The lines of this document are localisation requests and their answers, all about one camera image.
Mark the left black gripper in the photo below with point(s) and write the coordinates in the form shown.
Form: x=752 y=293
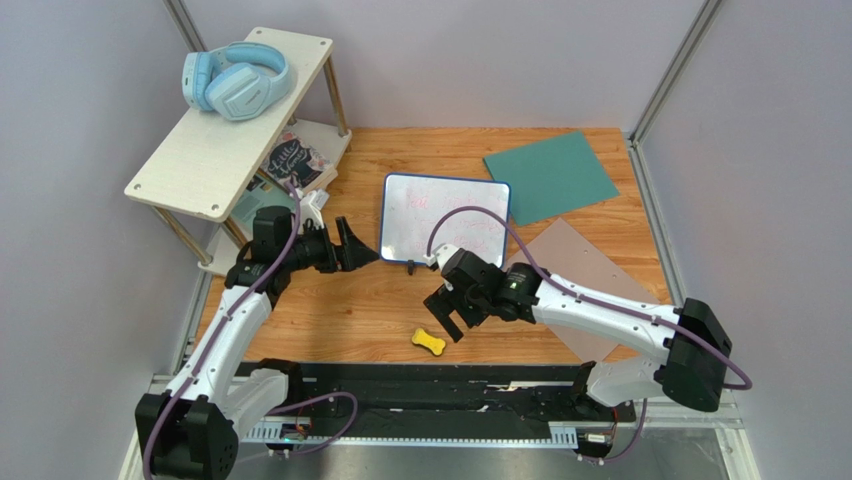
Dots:
x=354 y=253

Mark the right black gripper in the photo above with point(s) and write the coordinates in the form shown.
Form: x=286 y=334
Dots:
x=455 y=304

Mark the yellow bone-shaped eraser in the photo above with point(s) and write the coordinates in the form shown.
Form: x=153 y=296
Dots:
x=421 y=338

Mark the blue framed whiteboard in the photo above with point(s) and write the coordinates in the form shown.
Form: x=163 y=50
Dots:
x=467 y=213

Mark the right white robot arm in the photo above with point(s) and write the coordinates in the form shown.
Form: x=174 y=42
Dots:
x=683 y=352

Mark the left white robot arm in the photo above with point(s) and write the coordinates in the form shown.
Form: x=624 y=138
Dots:
x=194 y=428

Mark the teal book under shelf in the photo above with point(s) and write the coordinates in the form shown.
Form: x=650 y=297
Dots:
x=259 y=194

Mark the dark floral book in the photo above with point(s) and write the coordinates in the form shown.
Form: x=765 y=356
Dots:
x=293 y=160

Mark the pinkish grey mat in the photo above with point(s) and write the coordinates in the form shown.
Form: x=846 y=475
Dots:
x=563 y=250

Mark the teal mat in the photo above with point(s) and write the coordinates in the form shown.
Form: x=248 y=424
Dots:
x=551 y=177

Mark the white two-tier shelf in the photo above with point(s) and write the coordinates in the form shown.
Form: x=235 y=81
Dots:
x=195 y=177

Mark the light blue headphones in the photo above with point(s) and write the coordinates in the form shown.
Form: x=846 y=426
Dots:
x=238 y=81

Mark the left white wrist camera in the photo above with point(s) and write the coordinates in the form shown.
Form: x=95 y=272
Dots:
x=314 y=200

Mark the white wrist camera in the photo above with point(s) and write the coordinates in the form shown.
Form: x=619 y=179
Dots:
x=314 y=200
x=441 y=255

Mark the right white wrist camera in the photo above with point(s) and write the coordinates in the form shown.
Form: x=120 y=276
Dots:
x=441 y=255

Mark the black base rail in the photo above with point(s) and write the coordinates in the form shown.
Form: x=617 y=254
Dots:
x=440 y=404

